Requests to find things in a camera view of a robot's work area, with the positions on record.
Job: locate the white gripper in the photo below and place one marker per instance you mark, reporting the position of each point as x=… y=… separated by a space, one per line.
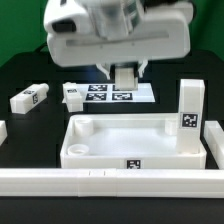
x=104 y=32

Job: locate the white desk top tray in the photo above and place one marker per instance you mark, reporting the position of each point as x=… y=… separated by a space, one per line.
x=130 y=141

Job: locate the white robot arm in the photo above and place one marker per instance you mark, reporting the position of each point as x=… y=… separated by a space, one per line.
x=108 y=32

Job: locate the white marker sheet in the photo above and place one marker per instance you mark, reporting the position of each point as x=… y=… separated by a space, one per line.
x=107 y=93

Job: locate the white right fence block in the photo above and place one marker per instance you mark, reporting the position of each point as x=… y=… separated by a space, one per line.
x=214 y=137

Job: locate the white fence block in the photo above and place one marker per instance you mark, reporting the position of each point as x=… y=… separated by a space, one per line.
x=3 y=132
x=214 y=137

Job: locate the white left fence block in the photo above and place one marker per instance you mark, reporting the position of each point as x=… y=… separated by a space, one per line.
x=3 y=132

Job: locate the white front fence bar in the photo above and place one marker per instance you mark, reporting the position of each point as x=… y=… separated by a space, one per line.
x=112 y=183

